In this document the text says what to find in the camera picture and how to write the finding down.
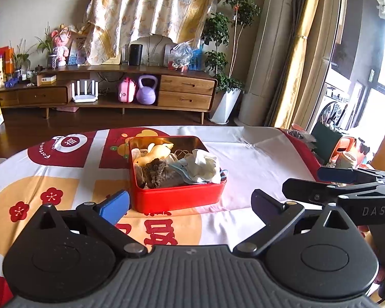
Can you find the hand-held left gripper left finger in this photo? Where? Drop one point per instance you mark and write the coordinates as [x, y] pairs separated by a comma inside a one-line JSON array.
[[114, 206]]

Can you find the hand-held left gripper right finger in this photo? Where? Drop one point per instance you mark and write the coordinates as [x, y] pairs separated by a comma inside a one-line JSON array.
[[264, 207]]

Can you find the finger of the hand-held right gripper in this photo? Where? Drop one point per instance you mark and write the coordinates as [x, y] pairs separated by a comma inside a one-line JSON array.
[[335, 175], [308, 192]]

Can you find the red tin box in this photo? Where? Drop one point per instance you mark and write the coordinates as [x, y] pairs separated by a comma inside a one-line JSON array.
[[179, 199]]

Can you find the yellow plush toy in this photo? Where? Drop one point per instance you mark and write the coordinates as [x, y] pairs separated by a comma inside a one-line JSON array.
[[157, 152]]

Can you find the white cloth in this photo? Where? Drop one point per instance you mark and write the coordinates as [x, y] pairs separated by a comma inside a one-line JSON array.
[[202, 163]]

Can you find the person's right hand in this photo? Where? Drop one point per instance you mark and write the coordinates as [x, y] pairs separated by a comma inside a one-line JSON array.
[[381, 274]]

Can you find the green mug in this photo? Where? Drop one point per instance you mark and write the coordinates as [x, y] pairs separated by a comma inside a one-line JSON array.
[[346, 159]]

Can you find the orange plastic holder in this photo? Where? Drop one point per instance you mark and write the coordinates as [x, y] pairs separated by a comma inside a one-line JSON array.
[[346, 146]]

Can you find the green utensil holder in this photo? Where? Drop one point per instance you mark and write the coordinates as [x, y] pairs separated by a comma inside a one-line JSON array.
[[324, 141]]

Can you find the printed white red tablecloth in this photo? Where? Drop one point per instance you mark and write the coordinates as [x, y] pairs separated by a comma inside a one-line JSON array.
[[243, 154]]

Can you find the pink bowl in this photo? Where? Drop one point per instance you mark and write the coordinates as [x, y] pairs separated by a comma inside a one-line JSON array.
[[298, 127]]

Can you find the washing machine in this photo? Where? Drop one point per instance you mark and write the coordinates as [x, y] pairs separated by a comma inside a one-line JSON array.
[[332, 112]]

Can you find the tall potted plant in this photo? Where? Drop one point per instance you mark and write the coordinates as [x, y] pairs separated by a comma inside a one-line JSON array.
[[226, 106]]

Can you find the yellow curtain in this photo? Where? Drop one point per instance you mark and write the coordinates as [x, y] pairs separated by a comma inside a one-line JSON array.
[[295, 70]]

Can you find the white router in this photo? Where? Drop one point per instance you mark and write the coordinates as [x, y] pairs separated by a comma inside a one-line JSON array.
[[85, 98]]

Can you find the pink small case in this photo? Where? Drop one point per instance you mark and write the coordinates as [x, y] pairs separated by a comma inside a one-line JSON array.
[[127, 91]]

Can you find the purple kettlebell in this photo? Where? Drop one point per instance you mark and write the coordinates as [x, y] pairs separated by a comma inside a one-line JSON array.
[[146, 94]]

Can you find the white column air conditioner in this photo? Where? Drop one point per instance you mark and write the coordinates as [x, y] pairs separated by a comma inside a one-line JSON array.
[[266, 54]]

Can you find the wooden television cabinet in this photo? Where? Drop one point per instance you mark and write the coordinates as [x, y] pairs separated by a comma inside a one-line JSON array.
[[186, 85]]

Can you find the small beige box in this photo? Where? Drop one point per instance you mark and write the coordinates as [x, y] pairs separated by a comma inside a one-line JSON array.
[[46, 80]]

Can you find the clear glass vase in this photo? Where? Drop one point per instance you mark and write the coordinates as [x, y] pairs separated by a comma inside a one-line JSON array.
[[125, 54]]

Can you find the black cylinder speaker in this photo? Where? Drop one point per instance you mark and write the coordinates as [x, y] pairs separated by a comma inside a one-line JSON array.
[[135, 54]]

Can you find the potted orchid plant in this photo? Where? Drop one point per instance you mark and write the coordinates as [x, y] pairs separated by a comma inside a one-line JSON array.
[[52, 61]]

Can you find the blue toy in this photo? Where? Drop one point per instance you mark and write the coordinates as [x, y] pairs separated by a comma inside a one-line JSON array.
[[12, 82]]

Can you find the white fan-shaped board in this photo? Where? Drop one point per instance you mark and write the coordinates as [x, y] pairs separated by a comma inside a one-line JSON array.
[[157, 49]]

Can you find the blue plastic item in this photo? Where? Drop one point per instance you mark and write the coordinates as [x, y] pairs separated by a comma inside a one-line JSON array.
[[196, 59]]

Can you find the clear plastic bag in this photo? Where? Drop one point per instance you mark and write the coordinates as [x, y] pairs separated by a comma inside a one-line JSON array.
[[179, 56]]

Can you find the pink plush doll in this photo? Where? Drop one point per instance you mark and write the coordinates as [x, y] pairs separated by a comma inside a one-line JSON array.
[[61, 46]]

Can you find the small leafy potted plant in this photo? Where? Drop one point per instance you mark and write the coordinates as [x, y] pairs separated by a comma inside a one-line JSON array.
[[19, 61]]

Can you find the orange red box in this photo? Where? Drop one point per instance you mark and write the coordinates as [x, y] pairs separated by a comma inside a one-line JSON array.
[[8, 59]]

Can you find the floral cloth cover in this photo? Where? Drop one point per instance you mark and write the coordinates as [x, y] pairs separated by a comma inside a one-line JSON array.
[[147, 3]]

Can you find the picture frame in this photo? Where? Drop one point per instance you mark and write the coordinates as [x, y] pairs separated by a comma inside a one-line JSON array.
[[77, 51]]

